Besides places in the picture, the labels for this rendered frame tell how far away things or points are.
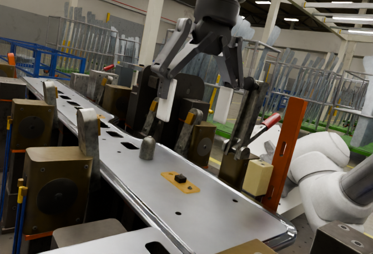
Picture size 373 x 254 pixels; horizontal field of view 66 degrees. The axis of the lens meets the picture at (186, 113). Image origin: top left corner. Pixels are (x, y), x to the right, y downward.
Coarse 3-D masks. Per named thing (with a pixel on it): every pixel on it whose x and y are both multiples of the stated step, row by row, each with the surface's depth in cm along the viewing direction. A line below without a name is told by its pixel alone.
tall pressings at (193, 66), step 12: (240, 24) 520; (252, 36) 507; (276, 36) 479; (264, 48) 459; (192, 60) 550; (204, 60) 526; (192, 72) 539; (204, 72) 542; (216, 72) 518; (204, 96) 544; (216, 96) 518
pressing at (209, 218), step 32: (128, 160) 60; (160, 160) 64; (128, 192) 47; (160, 192) 48; (224, 192) 54; (160, 224) 40; (192, 224) 41; (224, 224) 43; (256, 224) 45; (288, 224) 46
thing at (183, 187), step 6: (162, 174) 56; (168, 174) 56; (174, 174) 57; (168, 180) 54; (174, 180) 54; (180, 180) 53; (186, 180) 55; (180, 186) 52; (186, 186) 52; (192, 186) 53; (186, 192) 50; (192, 192) 51
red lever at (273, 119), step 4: (272, 116) 67; (276, 116) 67; (280, 116) 68; (268, 120) 66; (272, 120) 66; (276, 120) 67; (260, 124) 66; (264, 124) 66; (268, 124) 66; (272, 124) 66; (256, 128) 65; (260, 128) 65; (264, 128) 65; (268, 128) 66; (256, 132) 64; (260, 132) 65; (252, 136) 63; (256, 136) 64; (252, 140) 64; (236, 144) 62; (248, 144) 63; (232, 148) 62; (236, 148) 61
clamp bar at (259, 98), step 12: (252, 84) 58; (264, 84) 59; (252, 96) 62; (264, 96) 60; (240, 108) 62; (252, 108) 60; (240, 120) 62; (252, 120) 60; (240, 132) 62; (252, 132) 61; (228, 144) 63; (240, 144) 60
